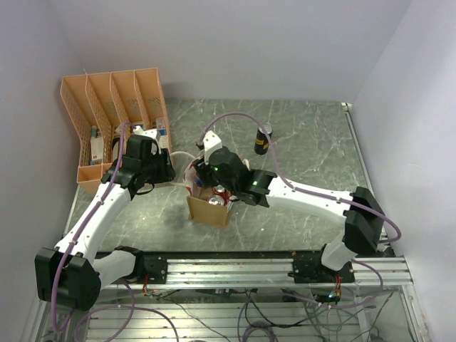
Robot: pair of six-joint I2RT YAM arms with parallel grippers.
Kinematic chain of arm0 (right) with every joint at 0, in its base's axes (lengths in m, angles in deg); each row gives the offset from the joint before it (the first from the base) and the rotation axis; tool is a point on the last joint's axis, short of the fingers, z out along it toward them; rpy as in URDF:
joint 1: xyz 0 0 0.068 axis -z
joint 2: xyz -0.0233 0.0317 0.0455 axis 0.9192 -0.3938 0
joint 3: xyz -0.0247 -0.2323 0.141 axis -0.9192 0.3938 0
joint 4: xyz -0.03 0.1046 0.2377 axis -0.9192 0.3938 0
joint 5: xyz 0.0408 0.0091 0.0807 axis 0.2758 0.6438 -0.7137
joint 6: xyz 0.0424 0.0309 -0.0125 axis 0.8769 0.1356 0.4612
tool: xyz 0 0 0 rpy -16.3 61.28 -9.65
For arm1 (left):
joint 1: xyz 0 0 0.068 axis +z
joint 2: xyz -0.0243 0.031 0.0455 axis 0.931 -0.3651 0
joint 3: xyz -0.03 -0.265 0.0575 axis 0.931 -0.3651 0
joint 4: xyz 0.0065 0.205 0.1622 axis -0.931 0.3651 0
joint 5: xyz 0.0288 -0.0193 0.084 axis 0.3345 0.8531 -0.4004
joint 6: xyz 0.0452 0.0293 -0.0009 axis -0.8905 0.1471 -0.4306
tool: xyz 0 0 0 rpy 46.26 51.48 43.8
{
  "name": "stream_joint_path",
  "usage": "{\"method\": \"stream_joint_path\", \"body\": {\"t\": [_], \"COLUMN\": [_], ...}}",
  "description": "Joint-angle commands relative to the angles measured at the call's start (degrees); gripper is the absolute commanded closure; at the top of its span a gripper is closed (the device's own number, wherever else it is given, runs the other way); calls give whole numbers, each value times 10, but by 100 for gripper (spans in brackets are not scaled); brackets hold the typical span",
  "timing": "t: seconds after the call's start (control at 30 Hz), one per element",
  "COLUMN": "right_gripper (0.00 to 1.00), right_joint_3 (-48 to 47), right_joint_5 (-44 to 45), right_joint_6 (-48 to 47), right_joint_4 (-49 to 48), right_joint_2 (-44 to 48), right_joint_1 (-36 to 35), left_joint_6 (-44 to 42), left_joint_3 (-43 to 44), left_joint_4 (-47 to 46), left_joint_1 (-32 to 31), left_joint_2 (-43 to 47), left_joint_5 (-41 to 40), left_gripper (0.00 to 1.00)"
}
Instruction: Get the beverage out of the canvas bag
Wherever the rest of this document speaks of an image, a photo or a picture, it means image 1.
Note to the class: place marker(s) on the watermelon print canvas bag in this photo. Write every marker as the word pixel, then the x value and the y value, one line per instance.
pixel 199 209

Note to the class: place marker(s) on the white medicine box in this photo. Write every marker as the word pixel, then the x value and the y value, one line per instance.
pixel 96 150

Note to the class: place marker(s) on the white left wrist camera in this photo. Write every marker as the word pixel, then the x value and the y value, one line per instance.
pixel 151 133

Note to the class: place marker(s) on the black soda can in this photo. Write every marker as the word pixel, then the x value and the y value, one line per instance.
pixel 261 144

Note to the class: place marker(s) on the orange plastic file organizer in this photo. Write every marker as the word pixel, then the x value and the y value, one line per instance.
pixel 99 103

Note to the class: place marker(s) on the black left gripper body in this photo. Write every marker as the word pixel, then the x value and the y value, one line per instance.
pixel 149 167

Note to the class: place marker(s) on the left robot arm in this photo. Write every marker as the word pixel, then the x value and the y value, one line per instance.
pixel 70 273

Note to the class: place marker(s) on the red can front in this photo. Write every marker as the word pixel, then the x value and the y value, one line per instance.
pixel 217 200

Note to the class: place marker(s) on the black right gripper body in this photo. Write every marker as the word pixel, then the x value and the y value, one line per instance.
pixel 208 175

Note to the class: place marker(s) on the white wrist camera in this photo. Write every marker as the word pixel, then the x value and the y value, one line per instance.
pixel 151 133
pixel 209 144

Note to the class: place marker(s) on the red can silver top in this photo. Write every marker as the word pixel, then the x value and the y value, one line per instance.
pixel 219 190

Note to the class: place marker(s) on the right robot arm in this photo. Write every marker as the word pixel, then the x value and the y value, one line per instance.
pixel 358 212

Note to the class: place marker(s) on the aluminium mounting rail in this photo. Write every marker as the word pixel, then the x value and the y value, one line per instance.
pixel 257 273

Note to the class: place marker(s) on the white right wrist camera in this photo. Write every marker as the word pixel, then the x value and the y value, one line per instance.
pixel 209 144

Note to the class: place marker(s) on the red tab soda can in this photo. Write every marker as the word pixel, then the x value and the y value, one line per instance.
pixel 198 182

